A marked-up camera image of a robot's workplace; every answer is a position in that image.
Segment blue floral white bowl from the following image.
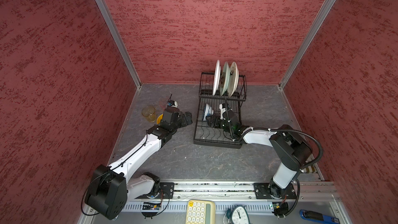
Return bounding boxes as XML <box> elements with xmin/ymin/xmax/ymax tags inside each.
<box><xmin>203</xmin><ymin>103</ymin><xmax>214</xmax><ymax>121</ymax></box>

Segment yellow bowl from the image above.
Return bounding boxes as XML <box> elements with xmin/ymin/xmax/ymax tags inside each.
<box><xmin>157</xmin><ymin>114</ymin><xmax>163</xmax><ymax>124</ymax></box>

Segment amber drinking glass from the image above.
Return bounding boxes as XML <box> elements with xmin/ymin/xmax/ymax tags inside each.
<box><xmin>142</xmin><ymin>105</ymin><xmax>157</xmax><ymax>122</ymax></box>

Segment white plate blue rim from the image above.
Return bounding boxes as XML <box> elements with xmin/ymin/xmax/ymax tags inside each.
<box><xmin>212</xmin><ymin>60</ymin><xmax>221</xmax><ymax>96</ymax></box>

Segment pink drinking glass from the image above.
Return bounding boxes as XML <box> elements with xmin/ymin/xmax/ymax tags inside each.
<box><xmin>158</xmin><ymin>98</ymin><xmax>169</xmax><ymax>111</ymax></box>

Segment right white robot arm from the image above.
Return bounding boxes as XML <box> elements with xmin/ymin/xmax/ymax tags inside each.
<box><xmin>203</xmin><ymin>111</ymin><xmax>319</xmax><ymax>199</ymax></box>

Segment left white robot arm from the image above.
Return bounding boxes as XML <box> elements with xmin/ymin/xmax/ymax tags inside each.
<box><xmin>81</xmin><ymin>106</ymin><xmax>192</xmax><ymax>220</ymax></box>

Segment cream plate gold rim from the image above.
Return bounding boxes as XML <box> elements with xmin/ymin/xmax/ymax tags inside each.
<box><xmin>228</xmin><ymin>62</ymin><xmax>239</xmax><ymax>97</ymax></box>

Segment mint green plate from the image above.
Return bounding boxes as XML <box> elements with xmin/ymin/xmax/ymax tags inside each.
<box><xmin>220</xmin><ymin>62</ymin><xmax>231</xmax><ymax>96</ymax></box>

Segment teal alarm clock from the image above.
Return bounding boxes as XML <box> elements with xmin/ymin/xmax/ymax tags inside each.
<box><xmin>226</xmin><ymin>205</ymin><xmax>250</xmax><ymax>224</ymax></box>

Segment yellow calculator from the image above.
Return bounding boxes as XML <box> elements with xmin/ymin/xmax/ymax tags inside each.
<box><xmin>186</xmin><ymin>200</ymin><xmax>216</xmax><ymax>224</ymax></box>

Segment black wire dish rack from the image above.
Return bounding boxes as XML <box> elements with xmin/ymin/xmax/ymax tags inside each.
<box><xmin>194</xmin><ymin>72</ymin><xmax>247</xmax><ymax>149</ymax></box>

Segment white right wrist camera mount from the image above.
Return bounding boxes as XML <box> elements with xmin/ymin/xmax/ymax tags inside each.
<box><xmin>219</xmin><ymin>103</ymin><xmax>229</xmax><ymax>120</ymax></box>

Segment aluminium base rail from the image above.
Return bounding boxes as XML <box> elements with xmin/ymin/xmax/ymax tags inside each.
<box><xmin>77</xmin><ymin>178</ymin><xmax>352</xmax><ymax>224</ymax></box>

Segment blue handled tool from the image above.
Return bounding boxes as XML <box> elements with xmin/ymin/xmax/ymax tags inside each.
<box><xmin>300</xmin><ymin>209</ymin><xmax>341</xmax><ymax>224</ymax></box>

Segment aluminium corner post left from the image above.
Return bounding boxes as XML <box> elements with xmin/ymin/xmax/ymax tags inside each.
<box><xmin>95</xmin><ymin>0</ymin><xmax>142</xmax><ymax>89</ymax></box>

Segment aluminium corner post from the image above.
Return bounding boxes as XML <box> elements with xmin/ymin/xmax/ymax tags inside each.
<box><xmin>95</xmin><ymin>0</ymin><xmax>142</xmax><ymax>89</ymax></box>
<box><xmin>279</xmin><ymin>0</ymin><xmax>336</xmax><ymax>90</ymax></box>

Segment aluminium corner post right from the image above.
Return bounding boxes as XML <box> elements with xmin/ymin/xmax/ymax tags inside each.
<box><xmin>279</xmin><ymin>0</ymin><xmax>336</xmax><ymax>90</ymax></box>

